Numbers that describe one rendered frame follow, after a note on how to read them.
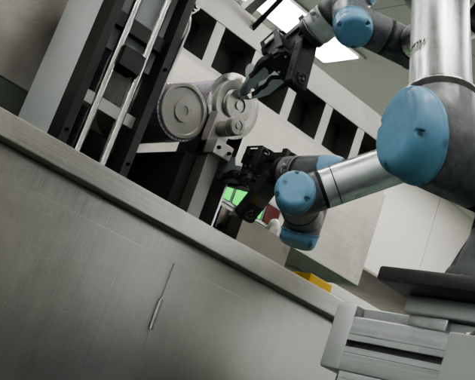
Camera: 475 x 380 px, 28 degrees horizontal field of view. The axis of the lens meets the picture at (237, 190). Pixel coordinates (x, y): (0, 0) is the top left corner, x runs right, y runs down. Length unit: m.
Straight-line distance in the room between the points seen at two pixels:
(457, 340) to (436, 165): 0.25
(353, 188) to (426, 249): 5.20
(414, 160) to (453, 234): 5.98
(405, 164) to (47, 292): 0.64
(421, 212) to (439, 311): 5.65
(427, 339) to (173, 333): 0.61
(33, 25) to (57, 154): 0.75
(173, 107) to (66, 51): 0.25
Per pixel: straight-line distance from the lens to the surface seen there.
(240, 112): 2.09
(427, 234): 6.90
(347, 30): 1.87
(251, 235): 2.08
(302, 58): 2.00
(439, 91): 1.23
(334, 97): 2.81
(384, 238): 6.55
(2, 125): 1.46
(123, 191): 1.57
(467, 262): 1.20
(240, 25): 2.58
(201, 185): 1.98
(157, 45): 1.84
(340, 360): 1.27
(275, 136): 2.63
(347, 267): 2.85
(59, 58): 2.04
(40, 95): 2.03
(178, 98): 2.01
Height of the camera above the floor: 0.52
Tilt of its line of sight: 15 degrees up
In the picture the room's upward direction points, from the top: 20 degrees clockwise
